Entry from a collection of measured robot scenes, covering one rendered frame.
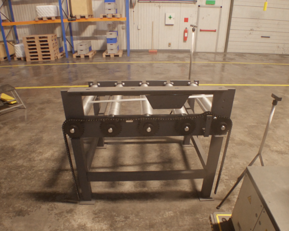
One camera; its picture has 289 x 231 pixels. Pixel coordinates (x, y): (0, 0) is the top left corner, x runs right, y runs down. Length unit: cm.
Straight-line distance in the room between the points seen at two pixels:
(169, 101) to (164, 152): 130
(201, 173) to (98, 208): 104
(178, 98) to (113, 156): 142
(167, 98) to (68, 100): 75
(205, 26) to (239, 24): 169
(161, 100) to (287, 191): 100
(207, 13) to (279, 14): 374
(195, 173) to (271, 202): 95
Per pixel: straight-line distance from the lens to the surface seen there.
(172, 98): 159
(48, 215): 225
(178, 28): 1067
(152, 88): 151
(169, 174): 197
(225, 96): 169
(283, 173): 145
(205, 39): 1100
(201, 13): 1086
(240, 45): 1173
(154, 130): 162
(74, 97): 161
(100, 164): 263
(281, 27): 1276
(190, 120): 163
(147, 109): 177
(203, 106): 200
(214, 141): 183
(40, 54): 966
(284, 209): 123
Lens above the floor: 166
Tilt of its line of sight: 27 degrees down
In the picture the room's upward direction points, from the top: straight up
